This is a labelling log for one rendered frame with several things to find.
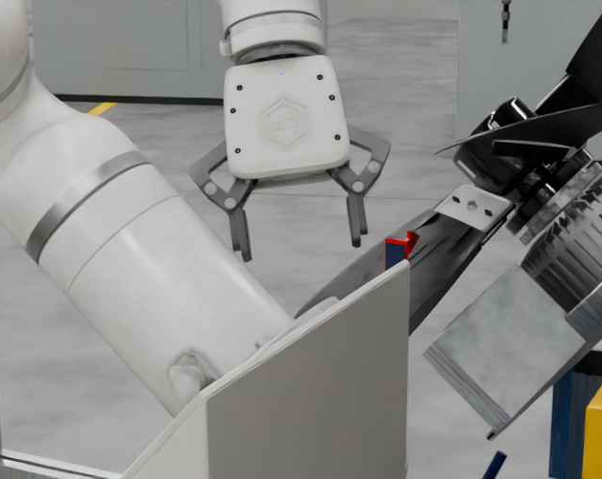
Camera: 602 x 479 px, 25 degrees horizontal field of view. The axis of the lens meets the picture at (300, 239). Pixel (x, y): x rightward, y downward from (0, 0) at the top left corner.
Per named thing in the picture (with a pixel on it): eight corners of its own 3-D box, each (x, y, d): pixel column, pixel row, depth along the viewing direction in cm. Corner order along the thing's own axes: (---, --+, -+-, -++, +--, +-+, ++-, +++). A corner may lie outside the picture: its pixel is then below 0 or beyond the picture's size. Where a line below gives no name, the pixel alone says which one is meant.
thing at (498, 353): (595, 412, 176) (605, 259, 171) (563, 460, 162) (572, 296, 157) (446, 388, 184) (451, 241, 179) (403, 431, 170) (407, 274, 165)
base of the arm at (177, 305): (288, 334, 94) (111, 141, 97) (120, 503, 101) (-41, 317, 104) (374, 287, 112) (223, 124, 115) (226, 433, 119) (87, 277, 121)
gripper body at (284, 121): (212, 47, 114) (227, 177, 112) (335, 30, 114) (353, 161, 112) (221, 76, 121) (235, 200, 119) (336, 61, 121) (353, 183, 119)
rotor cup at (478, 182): (506, 241, 185) (437, 173, 187) (583, 166, 186) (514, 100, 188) (517, 224, 171) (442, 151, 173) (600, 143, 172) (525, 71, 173)
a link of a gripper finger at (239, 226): (202, 181, 114) (210, 259, 113) (240, 175, 114) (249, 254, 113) (205, 190, 117) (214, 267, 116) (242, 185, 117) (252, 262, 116)
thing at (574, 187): (520, 252, 184) (510, 241, 185) (594, 180, 185) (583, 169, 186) (532, 237, 171) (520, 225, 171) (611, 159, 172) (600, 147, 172)
